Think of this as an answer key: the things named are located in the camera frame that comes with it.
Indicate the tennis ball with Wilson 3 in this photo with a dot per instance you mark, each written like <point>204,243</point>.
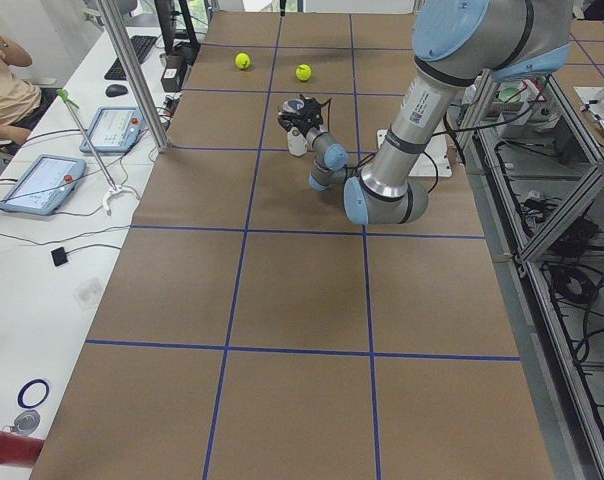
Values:
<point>303,72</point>

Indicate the black monitor stand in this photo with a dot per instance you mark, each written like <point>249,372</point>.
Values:
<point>177,31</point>

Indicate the green handled reach grabber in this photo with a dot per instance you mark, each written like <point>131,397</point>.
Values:
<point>114,189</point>

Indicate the aluminium frame post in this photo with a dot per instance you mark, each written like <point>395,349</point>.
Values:
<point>120,40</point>

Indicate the red cylinder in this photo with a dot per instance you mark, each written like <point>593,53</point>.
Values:
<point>19,451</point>

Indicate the white tennis ball can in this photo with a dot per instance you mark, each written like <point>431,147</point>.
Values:
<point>296,140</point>

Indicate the clear can lid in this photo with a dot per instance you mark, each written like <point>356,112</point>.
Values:
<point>26,423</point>

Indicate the small black square device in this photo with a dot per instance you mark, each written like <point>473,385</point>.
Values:
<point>59,256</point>

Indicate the black computer mouse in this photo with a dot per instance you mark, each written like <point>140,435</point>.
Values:
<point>116,90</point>

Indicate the blue tape roll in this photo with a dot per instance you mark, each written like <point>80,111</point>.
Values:
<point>33,393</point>

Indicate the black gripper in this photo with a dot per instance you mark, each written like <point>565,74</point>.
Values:
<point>299,121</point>

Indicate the tennis ball near edge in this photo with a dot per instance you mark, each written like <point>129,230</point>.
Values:
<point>242,61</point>

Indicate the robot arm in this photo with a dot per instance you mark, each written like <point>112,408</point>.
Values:
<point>453,42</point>

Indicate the dark brown box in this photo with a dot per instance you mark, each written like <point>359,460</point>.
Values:
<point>174,73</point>

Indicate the near teach pendant tablet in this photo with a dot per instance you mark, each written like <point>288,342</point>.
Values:
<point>45,185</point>

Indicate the seated person in beige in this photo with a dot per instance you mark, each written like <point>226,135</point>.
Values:
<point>22,104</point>

